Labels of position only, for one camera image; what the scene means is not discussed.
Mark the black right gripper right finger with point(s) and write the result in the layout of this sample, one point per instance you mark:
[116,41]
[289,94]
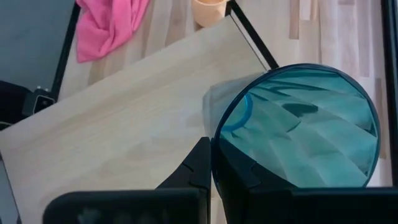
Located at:
[311,208]

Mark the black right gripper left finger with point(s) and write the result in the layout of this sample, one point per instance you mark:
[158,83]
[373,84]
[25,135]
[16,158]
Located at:
[174,205]

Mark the teal translucent plastic cup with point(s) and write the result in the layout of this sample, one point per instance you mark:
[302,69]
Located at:
[311,140]

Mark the orange mug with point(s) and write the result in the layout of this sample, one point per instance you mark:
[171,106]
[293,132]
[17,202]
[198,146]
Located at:
[208,12]

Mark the light wooden shelf board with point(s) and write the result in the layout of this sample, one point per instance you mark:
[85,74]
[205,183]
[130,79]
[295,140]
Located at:
[124,109]

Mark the pink cloth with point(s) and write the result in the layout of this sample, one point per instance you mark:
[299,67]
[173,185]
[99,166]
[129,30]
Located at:
[105,28]

